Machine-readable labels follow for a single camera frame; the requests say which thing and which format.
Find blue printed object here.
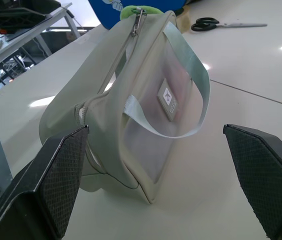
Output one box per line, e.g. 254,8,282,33
87,0,186,30

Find black equipment case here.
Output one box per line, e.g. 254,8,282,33
0,0,62,35

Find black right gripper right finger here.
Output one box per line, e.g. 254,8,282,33
222,123,282,240

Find black handled scissors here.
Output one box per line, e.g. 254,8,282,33
190,17,268,32

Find white side table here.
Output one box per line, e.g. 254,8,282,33
0,2,81,106

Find cream zippered pouch bag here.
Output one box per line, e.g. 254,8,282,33
38,10,211,205

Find green plush charm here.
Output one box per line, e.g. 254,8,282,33
120,5,163,20

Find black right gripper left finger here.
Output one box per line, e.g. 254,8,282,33
0,124,90,240

